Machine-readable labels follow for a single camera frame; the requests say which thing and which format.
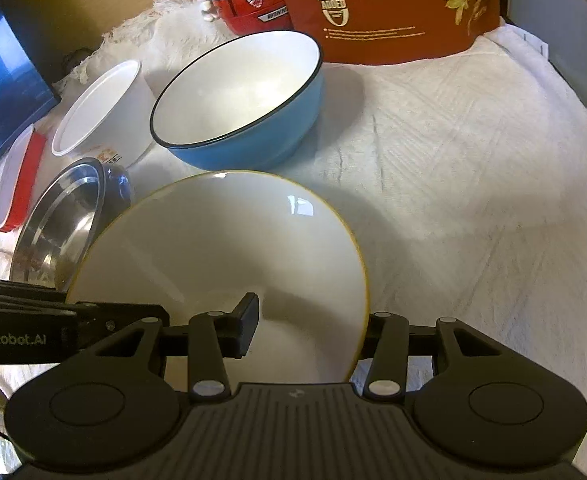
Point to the flat screen monitor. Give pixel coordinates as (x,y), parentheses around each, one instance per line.
(3,90)

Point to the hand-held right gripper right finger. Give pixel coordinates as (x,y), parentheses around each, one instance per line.
(389,342)

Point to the stainless steel bowl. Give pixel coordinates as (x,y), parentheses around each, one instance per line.
(53,225)

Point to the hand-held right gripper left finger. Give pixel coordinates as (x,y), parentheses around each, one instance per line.
(247,321)

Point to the dark purple bowl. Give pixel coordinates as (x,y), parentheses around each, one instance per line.
(118,185)

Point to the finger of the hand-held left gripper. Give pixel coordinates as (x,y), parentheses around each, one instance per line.
(116,314)
(18,290)

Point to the white lace cloth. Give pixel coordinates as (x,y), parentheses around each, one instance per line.
(138,15)

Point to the red and white rectangular dish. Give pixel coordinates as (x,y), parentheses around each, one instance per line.
(16,180)

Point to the blue bowl with black rim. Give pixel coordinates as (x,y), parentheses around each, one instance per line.
(253,110)

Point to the grey appliance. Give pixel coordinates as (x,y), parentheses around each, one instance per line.
(558,25)

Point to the red printed box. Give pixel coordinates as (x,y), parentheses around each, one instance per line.
(398,7)

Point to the white textured cloth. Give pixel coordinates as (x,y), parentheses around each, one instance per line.
(473,185)

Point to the white plastic bowl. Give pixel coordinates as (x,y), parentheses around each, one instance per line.
(103,110)

